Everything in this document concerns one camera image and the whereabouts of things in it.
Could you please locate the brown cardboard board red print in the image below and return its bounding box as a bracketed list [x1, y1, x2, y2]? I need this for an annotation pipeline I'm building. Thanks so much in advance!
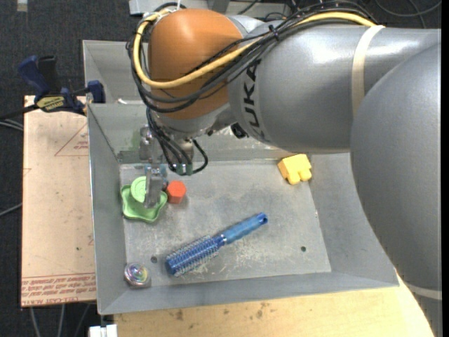
[20, 95, 98, 308]

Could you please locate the black cylinder on white bracket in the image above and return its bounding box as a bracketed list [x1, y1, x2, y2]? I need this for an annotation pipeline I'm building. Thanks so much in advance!
[230, 122, 248, 139]

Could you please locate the blue round hairbrush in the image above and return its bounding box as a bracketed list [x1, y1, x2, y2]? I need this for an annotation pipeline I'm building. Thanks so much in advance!
[164, 212, 269, 277]

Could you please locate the green flower-shaped toy cup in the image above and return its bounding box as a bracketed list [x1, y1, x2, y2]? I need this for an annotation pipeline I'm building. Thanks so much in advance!
[120, 176, 168, 224]

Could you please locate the grey metal bin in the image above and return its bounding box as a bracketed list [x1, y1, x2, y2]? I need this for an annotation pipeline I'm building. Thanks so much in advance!
[83, 39, 400, 316]

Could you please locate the red hexagonal block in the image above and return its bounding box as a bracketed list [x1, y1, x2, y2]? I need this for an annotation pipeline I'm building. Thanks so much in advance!
[166, 180, 187, 205]

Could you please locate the yellow toy block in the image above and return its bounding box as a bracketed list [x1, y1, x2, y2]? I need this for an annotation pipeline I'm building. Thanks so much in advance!
[276, 153, 313, 185]

